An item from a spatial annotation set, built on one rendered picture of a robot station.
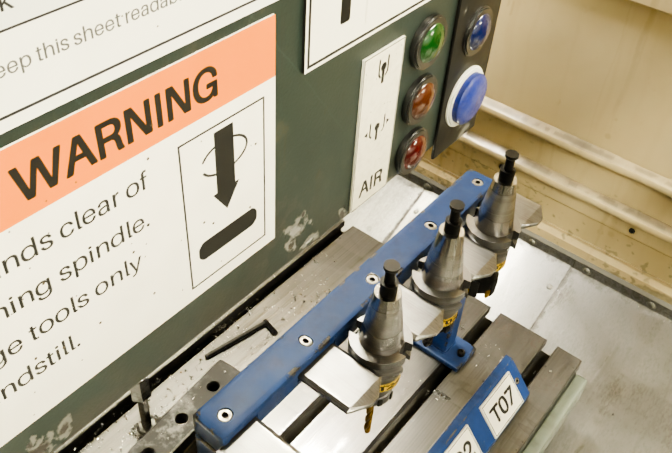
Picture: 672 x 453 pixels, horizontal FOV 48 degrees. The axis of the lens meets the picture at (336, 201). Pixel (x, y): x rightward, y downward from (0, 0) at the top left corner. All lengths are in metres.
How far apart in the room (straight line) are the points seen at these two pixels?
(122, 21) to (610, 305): 1.24
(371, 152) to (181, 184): 0.12
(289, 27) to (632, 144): 1.02
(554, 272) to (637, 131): 0.32
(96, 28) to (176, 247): 0.10
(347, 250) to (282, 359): 0.58
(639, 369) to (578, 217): 0.27
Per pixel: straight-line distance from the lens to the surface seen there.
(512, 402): 1.10
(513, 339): 1.21
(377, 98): 0.34
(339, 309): 0.76
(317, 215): 0.35
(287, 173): 0.31
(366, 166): 0.36
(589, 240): 1.38
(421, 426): 1.08
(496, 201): 0.85
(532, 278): 1.41
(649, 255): 1.35
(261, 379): 0.71
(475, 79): 0.41
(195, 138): 0.25
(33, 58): 0.20
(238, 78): 0.26
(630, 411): 1.35
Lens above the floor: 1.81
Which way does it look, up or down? 41 degrees down
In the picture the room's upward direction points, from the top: 4 degrees clockwise
